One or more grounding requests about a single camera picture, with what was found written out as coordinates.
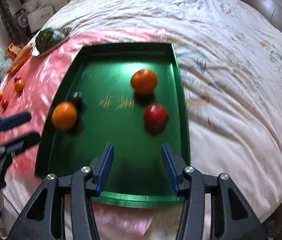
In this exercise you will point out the white cardboard box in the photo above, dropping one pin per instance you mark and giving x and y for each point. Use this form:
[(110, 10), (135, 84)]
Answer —
[(38, 18)]

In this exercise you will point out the white plate with greens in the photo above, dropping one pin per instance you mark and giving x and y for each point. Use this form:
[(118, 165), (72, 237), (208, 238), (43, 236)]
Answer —
[(36, 53)]

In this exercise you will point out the green metal tray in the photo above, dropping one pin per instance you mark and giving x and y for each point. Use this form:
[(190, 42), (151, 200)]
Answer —
[(111, 112)]

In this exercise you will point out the small orange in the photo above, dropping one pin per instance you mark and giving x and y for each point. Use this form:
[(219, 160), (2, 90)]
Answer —
[(1, 95)]

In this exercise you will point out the large orange rough skin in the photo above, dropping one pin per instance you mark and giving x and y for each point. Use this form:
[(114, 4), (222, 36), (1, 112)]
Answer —
[(144, 82)]

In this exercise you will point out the white floral bed quilt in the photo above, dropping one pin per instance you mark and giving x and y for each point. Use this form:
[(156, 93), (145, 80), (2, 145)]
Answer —
[(230, 58)]

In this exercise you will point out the orange rimmed white plate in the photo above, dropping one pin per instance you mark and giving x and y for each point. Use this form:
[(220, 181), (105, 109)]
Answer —
[(20, 60)]

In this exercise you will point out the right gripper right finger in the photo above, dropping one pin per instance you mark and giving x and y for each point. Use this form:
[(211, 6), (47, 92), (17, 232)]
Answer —
[(231, 215)]

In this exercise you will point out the red apple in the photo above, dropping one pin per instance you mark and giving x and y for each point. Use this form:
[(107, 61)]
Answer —
[(4, 103), (155, 118)]

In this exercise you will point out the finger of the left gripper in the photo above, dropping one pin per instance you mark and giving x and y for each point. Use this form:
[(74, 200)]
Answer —
[(20, 144), (7, 123)]

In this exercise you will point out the red yellow rice bag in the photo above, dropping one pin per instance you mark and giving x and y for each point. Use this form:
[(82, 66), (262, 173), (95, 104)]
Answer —
[(13, 50)]

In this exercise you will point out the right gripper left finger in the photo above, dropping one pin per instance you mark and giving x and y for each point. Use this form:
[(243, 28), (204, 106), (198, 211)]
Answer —
[(43, 217)]

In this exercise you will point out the small dark red fruit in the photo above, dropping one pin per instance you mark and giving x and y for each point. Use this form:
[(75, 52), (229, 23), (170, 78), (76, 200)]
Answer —
[(75, 98)]

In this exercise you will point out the plaid hanging cloth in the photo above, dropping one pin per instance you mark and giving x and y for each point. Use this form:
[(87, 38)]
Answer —
[(12, 29)]

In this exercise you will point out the round orange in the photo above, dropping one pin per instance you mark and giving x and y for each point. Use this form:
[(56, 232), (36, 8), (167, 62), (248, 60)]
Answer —
[(64, 116)]

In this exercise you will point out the green leafy vegetable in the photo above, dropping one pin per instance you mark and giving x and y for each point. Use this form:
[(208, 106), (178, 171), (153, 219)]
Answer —
[(48, 38)]

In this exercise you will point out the small orange tangerine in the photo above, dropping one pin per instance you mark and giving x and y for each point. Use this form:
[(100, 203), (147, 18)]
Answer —
[(19, 86)]

